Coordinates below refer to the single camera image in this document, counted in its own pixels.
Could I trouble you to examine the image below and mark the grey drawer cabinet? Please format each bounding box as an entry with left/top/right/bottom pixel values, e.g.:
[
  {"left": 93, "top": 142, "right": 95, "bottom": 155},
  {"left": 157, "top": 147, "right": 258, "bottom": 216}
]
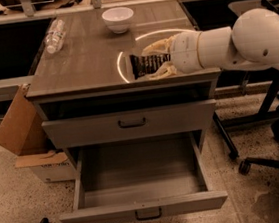
[{"left": 16, "top": 0, "right": 237, "bottom": 223}]

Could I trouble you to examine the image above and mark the clear plastic water bottle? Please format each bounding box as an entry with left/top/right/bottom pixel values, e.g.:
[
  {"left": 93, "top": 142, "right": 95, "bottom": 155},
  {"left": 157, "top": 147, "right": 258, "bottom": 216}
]
[{"left": 45, "top": 19, "right": 65, "bottom": 54}]

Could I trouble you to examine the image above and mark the white ceramic bowl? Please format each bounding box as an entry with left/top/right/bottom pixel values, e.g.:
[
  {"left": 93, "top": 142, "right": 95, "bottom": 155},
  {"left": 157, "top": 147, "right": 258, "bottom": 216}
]
[{"left": 101, "top": 7, "right": 134, "bottom": 34}]

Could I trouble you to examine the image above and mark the white cardboard box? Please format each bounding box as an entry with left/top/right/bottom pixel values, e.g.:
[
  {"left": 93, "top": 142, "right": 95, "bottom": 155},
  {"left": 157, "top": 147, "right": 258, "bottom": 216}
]
[{"left": 15, "top": 151, "right": 76, "bottom": 183}]

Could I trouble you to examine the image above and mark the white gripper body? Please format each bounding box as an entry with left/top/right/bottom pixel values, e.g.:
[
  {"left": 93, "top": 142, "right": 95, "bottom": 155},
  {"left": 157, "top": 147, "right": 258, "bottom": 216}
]
[{"left": 170, "top": 31, "right": 202, "bottom": 74}]

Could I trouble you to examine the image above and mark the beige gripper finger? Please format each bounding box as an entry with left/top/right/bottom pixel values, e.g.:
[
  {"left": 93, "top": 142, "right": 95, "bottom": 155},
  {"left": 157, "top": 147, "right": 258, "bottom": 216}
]
[
  {"left": 142, "top": 36, "right": 175, "bottom": 57},
  {"left": 148, "top": 62, "right": 177, "bottom": 80}
]

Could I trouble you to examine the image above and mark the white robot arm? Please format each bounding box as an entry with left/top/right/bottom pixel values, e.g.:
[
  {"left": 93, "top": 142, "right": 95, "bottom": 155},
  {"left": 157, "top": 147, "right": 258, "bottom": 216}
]
[{"left": 142, "top": 8, "right": 279, "bottom": 80}]

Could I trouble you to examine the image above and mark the open middle drawer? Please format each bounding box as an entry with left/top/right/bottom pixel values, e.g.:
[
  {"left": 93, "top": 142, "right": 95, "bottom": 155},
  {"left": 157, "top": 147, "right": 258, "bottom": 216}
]
[{"left": 60, "top": 132, "right": 228, "bottom": 223}]

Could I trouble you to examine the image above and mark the black rxbar chocolate bar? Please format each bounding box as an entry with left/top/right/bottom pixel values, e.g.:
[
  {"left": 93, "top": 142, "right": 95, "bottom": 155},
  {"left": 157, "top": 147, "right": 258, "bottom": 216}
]
[{"left": 129, "top": 53, "right": 171, "bottom": 79}]

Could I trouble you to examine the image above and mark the closed top drawer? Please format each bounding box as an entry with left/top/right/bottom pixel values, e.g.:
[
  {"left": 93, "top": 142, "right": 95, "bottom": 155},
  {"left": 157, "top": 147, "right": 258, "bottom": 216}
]
[{"left": 42, "top": 99, "right": 215, "bottom": 149}]

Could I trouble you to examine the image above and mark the brown cardboard sheet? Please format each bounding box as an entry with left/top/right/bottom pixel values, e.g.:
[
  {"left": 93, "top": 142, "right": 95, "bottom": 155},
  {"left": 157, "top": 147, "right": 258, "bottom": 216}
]
[{"left": 0, "top": 84, "right": 47, "bottom": 156}]

